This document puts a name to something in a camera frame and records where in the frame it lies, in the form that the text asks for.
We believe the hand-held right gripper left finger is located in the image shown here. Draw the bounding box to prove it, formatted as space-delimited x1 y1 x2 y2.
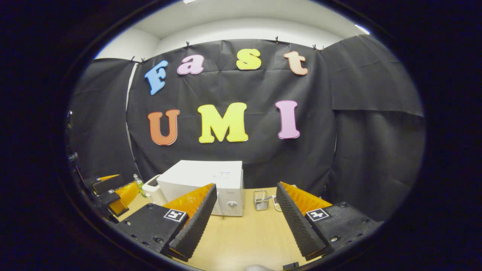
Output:
113 183 218 262

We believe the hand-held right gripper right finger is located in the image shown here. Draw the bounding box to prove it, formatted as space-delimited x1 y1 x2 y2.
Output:
276 182 381 261

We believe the clear glass cup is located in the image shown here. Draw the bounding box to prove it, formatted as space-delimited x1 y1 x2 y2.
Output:
253 190 270 211

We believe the small white toaster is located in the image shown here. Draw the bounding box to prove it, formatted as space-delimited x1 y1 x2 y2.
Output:
142 175 168 206

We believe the black backdrop cloth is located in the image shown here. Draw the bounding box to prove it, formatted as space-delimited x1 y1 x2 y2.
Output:
68 35 426 222

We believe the clear bottle with green label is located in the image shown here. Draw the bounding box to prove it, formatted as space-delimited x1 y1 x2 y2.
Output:
133 174 146 198

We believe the white microwave oven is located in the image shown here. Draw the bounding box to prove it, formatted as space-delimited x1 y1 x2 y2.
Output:
157 160 244 217

